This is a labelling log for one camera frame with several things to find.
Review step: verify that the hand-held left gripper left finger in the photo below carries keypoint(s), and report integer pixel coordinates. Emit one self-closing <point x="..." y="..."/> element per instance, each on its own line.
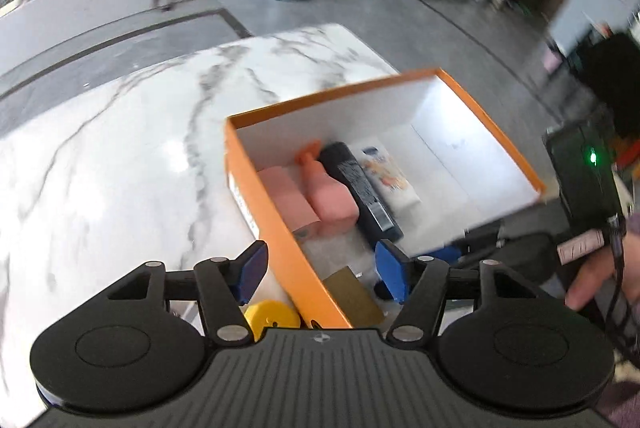
<point x="250" y="270"/>

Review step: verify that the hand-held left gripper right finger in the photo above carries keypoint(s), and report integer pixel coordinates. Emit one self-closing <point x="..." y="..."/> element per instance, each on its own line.
<point x="392" y="270"/>

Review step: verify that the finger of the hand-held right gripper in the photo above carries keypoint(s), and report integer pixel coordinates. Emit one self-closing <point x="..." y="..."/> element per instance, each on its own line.
<point x="500" y="250"/>

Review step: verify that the brown wooden block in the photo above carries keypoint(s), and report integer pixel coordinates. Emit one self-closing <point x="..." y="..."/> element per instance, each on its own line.
<point x="352" y="298"/>

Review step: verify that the yellow tape measure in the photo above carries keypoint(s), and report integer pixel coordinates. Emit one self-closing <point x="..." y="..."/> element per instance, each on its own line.
<point x="270" y="318"/>

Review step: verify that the orange cardboard box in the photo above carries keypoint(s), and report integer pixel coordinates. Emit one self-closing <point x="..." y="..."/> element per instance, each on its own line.
<point x="280" y="213"/>

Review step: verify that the pink cylinder bottle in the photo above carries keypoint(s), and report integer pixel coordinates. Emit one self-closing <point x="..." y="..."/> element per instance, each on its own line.
<point x="287" y="203"/>

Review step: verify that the black bottle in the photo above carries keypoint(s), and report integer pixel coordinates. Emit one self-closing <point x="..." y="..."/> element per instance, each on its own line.
<point x="360" y="193"/>

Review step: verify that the white lotion tube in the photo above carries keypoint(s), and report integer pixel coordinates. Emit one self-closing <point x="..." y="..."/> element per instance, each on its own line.
<point x="392" y="180"/>

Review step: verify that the pink pump bottle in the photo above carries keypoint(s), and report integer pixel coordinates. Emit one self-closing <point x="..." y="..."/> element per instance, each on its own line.
<point x="327" y="195"/>

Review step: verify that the person's right hand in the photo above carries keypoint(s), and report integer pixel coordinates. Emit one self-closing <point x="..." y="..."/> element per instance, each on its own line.
<point x="595" y="280"/>

